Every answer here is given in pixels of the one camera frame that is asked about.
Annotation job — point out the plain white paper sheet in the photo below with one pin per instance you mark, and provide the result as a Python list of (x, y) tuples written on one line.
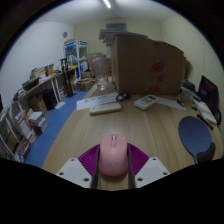
[(171, 103)]

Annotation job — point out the stack of books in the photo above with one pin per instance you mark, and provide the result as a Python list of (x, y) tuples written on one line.
[(37, 121)]

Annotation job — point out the large brown cardboard box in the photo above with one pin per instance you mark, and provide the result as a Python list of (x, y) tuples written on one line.
[(140, 65)]

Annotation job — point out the clear plastic jar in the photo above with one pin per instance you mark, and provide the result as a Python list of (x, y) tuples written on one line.
[(100, 71)]

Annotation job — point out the white shelf unit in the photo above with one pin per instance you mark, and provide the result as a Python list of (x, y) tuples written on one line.
[(16, 133)]

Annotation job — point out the dark blue mouse pad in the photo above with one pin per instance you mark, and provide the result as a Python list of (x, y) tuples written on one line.
[(195, 135)]

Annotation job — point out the black marker pen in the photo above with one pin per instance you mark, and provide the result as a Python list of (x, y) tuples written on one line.
[(204, 122)]

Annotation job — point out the pink computer mouse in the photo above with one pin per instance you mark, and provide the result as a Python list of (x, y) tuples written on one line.
[(113, 156)]

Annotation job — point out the ceiling tube light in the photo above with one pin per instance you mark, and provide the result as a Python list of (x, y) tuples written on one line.
[(107, 3)]

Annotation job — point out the small open cardboard box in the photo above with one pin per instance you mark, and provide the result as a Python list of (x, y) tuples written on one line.
[(85, 84)]

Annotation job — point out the round wall clock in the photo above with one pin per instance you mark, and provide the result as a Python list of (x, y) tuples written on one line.
[(65, 34)]

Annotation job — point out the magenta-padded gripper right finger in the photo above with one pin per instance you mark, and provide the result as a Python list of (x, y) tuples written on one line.
[(150, 170)]

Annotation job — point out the window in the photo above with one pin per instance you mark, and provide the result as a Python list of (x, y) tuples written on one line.
[(116, 26)]

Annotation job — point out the blue white display cabinet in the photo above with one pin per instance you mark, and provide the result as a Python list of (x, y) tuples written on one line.
[(76, 53)]

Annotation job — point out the white printed paper sheet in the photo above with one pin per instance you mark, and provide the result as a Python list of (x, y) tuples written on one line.
[(95, 100)]

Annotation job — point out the black eyeglasses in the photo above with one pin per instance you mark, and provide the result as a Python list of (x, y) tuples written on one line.
[(122, 97)]

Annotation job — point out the black office chair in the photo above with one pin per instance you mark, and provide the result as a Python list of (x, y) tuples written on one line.
[(208, 91)]

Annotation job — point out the cluttered wooden side desk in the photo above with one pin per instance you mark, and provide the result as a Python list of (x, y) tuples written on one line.
[(36, 87)]

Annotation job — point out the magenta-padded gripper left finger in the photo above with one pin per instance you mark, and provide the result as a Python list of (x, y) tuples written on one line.
[(75, 171)]

